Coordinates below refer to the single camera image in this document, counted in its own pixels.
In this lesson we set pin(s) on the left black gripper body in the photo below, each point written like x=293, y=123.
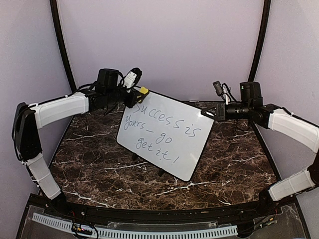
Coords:
x=130, y=102

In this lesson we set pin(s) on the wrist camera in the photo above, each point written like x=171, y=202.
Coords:
x=131, y=79
x=222, y=91

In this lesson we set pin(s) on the yellow black eraser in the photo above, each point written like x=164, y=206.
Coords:
x=144, y=92

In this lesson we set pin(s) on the right black frame post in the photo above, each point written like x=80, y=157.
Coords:
x=260, y=40

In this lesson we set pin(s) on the black front rail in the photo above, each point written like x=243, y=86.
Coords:
x=240, y=214

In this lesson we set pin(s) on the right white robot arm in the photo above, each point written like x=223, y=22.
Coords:
x=278, y=119

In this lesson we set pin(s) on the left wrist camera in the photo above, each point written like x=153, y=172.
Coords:
x=131, y=79

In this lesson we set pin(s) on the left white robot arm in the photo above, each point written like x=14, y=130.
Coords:
x=111, y=85

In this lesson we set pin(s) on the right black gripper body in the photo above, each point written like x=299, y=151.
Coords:
x=222, y=111

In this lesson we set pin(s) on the black frame post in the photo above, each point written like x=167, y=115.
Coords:
x=61, y=44
x=260, y=40

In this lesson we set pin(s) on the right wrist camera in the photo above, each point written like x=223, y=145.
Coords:
x=222, y=91

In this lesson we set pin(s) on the white whiteboard black frame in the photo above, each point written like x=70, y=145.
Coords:
x=167, y=133

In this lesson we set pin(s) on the white slotted cable duct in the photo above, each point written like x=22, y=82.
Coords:
x=137, y=231

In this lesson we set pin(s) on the left black frame post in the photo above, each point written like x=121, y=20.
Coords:
x=61, y=44

